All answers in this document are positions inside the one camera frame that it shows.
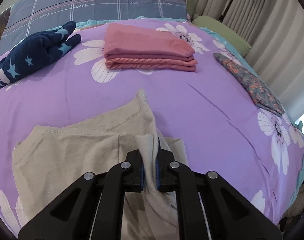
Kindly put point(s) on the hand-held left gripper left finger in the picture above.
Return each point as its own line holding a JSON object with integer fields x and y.
{"x": 142, "y": 177}

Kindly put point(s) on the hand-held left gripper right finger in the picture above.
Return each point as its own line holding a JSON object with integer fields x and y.
{"x": 157, "y": 177}

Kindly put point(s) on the beige garment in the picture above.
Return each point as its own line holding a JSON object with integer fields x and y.
{"x": 67, "y": 155}

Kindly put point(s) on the purple floral blanket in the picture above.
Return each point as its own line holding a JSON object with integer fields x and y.
{"x": 204, "y": 100}

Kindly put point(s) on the coral ribbed folded cloth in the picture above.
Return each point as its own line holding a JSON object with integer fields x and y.
{"x": 152, "y": 64}

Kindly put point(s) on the small-flower patterned cloth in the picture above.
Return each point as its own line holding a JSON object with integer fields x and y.
{"x": 251, "y": 82}

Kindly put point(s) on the pink folded cloth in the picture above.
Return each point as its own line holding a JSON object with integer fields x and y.
{"x": 142, "y": 40}

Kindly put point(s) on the green pillow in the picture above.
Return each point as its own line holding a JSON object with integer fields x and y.
{"x": 221, "y": 31}

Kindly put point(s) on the navy star-print cloth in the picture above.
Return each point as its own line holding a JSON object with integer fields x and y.
{"x": 34, "y": 52}

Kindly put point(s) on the blue plaid pillow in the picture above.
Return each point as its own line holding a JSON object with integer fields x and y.
{"x": 97, "y": 2}

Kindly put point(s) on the beige curtain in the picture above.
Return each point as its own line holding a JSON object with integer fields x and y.
{"x": 266, "y": 17}

